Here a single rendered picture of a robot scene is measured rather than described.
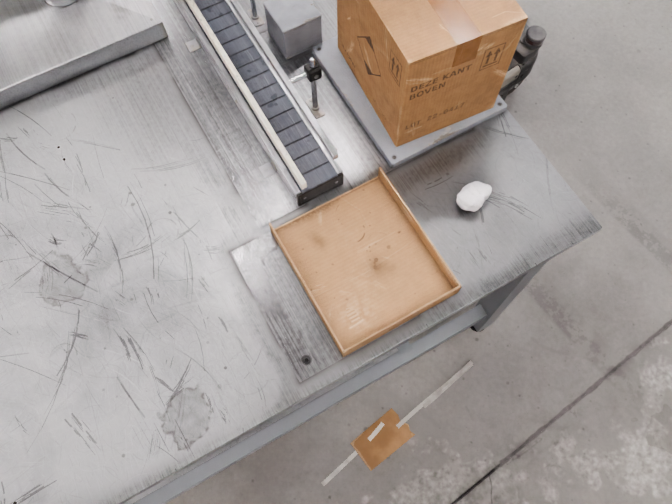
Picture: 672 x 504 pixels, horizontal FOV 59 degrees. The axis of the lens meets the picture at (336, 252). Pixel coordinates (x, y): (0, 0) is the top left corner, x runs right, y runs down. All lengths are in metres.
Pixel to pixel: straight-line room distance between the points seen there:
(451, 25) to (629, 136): 1.52
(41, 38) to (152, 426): 0.91
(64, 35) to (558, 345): 1.69
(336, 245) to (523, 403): 1.04
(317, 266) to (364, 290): 0.11
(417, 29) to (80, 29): 0.80
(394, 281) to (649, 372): 1.22
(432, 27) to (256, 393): 0.73
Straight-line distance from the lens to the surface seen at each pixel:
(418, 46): 1.11
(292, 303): 1.17
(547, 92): 2.57
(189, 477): 1.78
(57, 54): 1.54
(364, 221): 1.23
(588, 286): 2.22
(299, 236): 1.22
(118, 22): 1.55
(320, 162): 1.24
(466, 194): 1.25
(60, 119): 1.50
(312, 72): 1.26
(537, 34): 2.29
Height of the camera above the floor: 1.95
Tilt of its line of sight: 68 degrees down
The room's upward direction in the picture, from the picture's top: 2 degrees counter-clockwise
